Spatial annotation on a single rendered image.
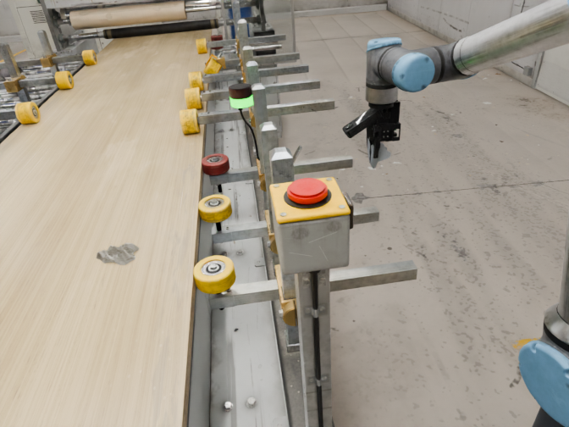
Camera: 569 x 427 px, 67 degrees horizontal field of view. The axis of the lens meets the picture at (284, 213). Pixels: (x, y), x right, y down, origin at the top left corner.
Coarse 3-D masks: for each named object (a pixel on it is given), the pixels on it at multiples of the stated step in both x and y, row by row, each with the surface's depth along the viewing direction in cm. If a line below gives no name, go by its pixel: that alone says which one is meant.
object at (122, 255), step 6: (114, 246) 89; (120, 246) 91; (126, 246) 91; (132, 246) 91; (102, 252) 90; (108, 252) 90; (114, 252) 90; (120, 252) 88; (126, 252) 88; (132, 252) 90; (102, 258) 88; (108, 258) 88; (114, 258) 88; (120, 258) 88; (126, 258) 88; (132, 258) 88; (120, 264) 87
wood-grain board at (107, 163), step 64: (128, 64) 240; (192, 64) 229; (64, 128) 159; (128, 128) 154; (0, 192) 118; (64, 192) 116; (128, 192) 113; (192, 192) 111; (0, 256) 93; (64, 256) 91; (192, 256) 88; (0, 320) 76; (64, 320) 75; (128, 320) 74; (192, 320) 76; (0, 384) 65; (64, 384) 64; (128, 384) 63
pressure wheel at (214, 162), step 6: (210, 156) 127; (216, 156) 128; (222, 156) 127; (204, 162) 124; (210, 162) 124; (216, 162) 124; (222, 162) 123; (228, 162) 125; (204, 168) 124; (210, 168) 123; (216, 168) 123; (222, 168) 124; (228, 168) 126; (210, 174) 124; (216, 174) 124
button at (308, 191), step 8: (296, 184) 42; (304, 184) 42; (312, 184) 42; (320, 184) 42; (288, 192) 42; (296, 192) 41; (304, 192) 41; (312, 192) 41; (320, 192) 41; (296, 200) 41; (304, 200) 41; (312, 200) 41; (320, 200) 41
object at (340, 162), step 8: (304, 160) 131; (312, 160) 131; (320, 160) 130; (328, 160) 130; (336, 160) 130; (344, 160) 130; (352, 160) 130; (248, 168) 129; (256, 168) 129; (296, 168) 129; (304, 168) 129; (312, 168) 130; (320, 168) 130; (328, 168) 130; (336, 168) 131; (344, 168) 131; (216, 176) 127; (224, 176) 127; (232, 176) 128; (240, 176) 128; (248, 176) 128; (256, 176) 129; (216, 184) 128
